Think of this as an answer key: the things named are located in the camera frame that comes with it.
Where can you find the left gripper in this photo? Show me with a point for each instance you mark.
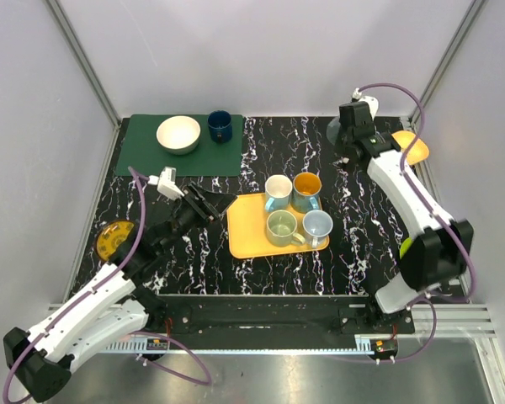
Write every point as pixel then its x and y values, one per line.
pixel 200 204

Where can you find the light blue faceted mug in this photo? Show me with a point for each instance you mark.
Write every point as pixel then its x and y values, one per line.
pixel 277 191

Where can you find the grey-blue faceted mug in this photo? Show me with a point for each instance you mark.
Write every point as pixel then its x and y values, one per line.
pixel 333 129

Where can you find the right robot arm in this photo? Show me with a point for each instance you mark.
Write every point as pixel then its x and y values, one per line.
pixel 438 247

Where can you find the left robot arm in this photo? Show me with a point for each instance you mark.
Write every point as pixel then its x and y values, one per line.
pixel 112 304

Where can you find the pale green mug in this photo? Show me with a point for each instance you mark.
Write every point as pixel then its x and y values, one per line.
pixel 282 229

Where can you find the dark blue mug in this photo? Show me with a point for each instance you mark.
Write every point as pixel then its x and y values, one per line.
pixel 220 126

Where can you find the orange-inside blue floral mug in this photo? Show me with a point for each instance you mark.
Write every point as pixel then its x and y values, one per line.
pixel 305 194

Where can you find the pale blue-grey mug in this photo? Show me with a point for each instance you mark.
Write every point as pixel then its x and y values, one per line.
pixel 317 225

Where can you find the yellow plastic tray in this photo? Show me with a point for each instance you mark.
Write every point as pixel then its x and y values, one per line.
pixel 246 222

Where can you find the white bowl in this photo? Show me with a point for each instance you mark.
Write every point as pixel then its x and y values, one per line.
pixel 178 135

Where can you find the dark green mat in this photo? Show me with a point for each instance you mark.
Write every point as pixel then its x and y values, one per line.
pixel 141 150

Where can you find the yellow patterned saucer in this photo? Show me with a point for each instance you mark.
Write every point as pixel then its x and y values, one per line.
pixel 111 236

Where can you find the lime green plate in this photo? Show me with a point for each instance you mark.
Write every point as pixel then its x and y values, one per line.
pixel 405 247

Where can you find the yellow square dish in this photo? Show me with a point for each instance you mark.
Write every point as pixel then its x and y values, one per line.
pixel 418 153

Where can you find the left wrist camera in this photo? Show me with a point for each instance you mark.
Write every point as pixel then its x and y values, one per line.
pixel 165 183

